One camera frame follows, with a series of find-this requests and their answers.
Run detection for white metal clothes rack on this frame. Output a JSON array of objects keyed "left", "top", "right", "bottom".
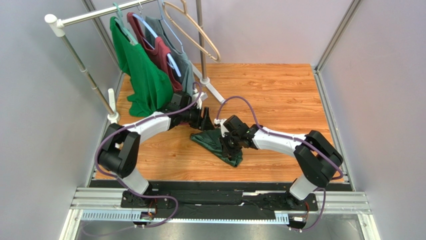
[{"left": 44, "top": 0, "right": 226, "bottom": 125}]

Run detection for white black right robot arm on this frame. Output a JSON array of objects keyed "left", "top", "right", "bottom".
[{"left": 214, "top": 115, "right": 344, "bottom": 201}]

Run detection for green hanging t-shirt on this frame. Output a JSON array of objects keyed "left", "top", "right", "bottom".
[{"left": 109, "top": 16, "right": 174, "bottom": 117}]

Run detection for aluminium front frame rail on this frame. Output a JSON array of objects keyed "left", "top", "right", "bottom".
[{"left": 60, "top": 181, "right": 380, "bottom": 240}]

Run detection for aluminium frame rail right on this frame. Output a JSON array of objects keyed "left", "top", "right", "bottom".
[{"left": 312, "top": 0, "right": 363, "bottom": 191}]

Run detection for teal plastic hanger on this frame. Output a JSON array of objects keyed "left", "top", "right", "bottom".
[{"left": 113, "top": 2, "right": 139, "bottom": 46}]

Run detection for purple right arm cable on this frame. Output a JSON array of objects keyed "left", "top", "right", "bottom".
[{"left": 215, "top": 95, "right": 345, "bottom": 233}]

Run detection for maroon hanging shirt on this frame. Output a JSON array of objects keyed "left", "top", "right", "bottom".
[{"left": 126, "top": 12, "right": 183, "bottom": 92}]

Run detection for dark green cloth napkin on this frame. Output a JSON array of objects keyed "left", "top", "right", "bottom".
[{"left": 190, "top": 129, "right": 243, "bottom": 167}]

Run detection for beige wooden hanger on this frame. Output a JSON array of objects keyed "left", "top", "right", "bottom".
[{"left": 160, "top": 0, "right": 223, "bottom": 63}]

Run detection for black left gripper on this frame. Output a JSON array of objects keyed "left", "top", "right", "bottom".
[{"left": 180, "top": 104, "right": 215, "bottom": 132}]

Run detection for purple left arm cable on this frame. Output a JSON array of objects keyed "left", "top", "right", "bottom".
[{"left": 81, "top": 81, "right": 204, "bottom": 238}]

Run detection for grey-blue hanging shirt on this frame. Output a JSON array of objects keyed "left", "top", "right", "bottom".
[{"left": 145, "top": 16, "right": 195, "bottom": 95}]

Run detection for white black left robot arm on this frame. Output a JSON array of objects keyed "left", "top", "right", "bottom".
[{"left": 94, "top": 91, "right": 214, "bottom": 195}]

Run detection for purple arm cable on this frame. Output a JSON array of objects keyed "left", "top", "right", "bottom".
[
  {"left": 215, "top": 95, "right": 345, "bottom": 233},
  {"left": 81, "top": 81, "right": 204, "bottom": 238}
]

